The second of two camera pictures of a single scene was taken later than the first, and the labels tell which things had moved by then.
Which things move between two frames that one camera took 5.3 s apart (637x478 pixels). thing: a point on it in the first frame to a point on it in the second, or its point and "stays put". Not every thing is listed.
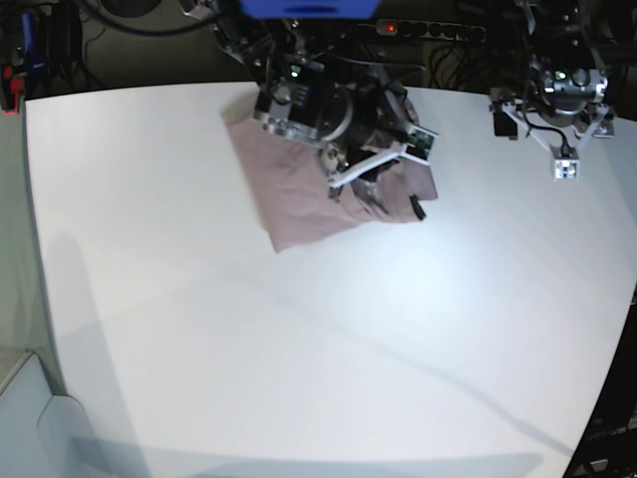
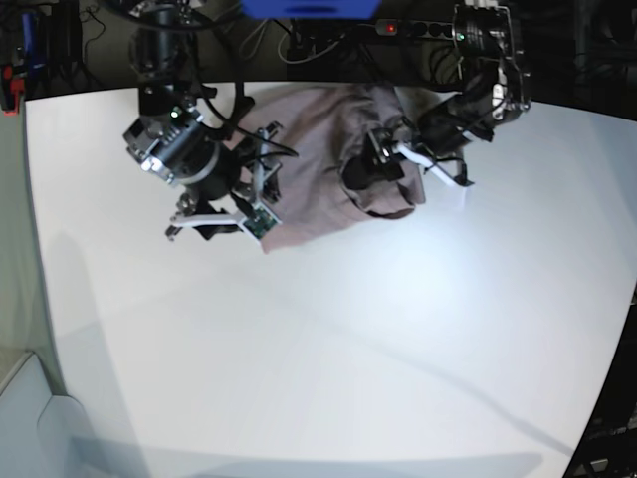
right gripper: (565, 109) to (387, 158)
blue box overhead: (311, 9) stays put
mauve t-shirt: (293, 190) stays put
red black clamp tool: (10, 92) stays put
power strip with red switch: (464, 33) stays put
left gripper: (356, 125) to (228, 183)
